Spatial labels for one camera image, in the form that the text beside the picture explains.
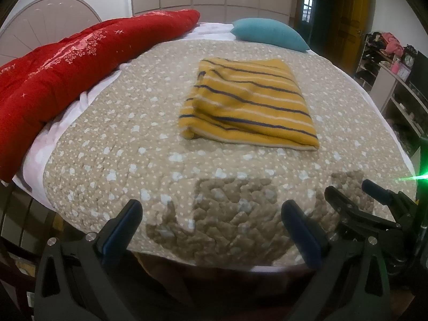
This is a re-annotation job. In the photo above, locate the white shelf unit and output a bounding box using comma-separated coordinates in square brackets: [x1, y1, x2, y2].
[354, 32, 428, 154]

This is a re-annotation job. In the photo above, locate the white bedsheet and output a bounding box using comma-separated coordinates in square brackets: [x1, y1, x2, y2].
[8, 22, 415, 201]

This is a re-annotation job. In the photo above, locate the round black clock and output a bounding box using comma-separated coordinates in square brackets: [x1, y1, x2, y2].
[404, 45, 417, 68]

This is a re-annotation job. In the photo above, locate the red embroidered quilt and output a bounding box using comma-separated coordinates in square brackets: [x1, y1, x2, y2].
[0, 9, 201, 183]

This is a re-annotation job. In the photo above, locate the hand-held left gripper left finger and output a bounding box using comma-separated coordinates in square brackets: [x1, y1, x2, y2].
[33, 199, 144, 321]

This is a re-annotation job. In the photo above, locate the brown wooden door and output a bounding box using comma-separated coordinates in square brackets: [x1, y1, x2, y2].
[338, 0, 372, 61]

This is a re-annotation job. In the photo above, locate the black television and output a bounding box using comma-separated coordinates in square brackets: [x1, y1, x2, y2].
[410, 50, 428, 98]

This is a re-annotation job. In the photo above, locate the small paned window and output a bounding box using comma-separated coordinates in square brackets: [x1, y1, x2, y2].
[302, 0, 315, 22]

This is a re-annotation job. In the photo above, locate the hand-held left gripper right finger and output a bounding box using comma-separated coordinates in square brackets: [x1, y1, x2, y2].
[281, 200, 392, 321]

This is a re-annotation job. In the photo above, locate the teal pillow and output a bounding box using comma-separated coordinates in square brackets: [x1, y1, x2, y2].
[231, 18, 310, 52]

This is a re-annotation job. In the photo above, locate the pink box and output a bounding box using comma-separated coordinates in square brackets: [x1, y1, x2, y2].
[391, 58, 410, 81]

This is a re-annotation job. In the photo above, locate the white curved headboard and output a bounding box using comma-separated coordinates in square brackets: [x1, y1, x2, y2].
[0, 0, 102, 61]

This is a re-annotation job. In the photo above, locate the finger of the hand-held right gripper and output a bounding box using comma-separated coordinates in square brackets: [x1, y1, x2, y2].
[324, 185, 402, 238]
[362, 179, 417, 228]

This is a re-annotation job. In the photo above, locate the pink cloth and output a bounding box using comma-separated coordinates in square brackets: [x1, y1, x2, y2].
[381, 33, 405, 56]

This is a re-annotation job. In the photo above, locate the beige dotted blanket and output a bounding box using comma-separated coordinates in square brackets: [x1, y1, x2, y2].
[43, 38, 417, 268]

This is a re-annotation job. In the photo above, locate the yellow striped sweater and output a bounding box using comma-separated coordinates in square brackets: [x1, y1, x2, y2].
[177, 58, 320, 152]

